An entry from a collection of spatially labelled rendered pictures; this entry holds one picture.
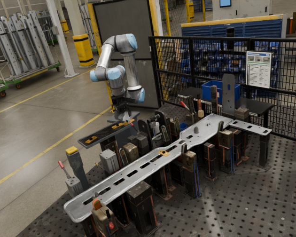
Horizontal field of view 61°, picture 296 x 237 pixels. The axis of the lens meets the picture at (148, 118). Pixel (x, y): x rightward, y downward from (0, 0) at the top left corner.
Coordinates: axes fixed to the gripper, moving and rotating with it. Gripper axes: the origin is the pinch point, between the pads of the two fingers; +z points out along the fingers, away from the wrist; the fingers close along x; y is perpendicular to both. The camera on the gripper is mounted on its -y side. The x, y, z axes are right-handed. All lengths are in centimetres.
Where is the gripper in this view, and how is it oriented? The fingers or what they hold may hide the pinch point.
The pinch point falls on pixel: (128, 120)
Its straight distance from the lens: 167.2
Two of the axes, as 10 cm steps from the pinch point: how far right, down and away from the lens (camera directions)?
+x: 6.8, 2.4, -6.9
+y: -7.1, 4.4, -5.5
